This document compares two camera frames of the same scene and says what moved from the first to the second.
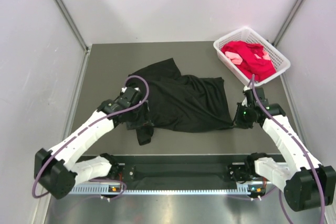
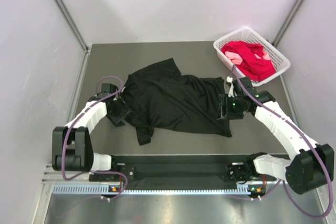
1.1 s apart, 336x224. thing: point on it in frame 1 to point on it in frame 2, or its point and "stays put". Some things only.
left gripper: x=145 y=119 to x=125 y=111
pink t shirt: x=235 y=57 stays put
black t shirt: x=178 y=103 stays put
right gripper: x=238 y=123 to x=225 y=111
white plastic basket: x=281 y=61 stays put
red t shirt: x=255 y=63 stays put
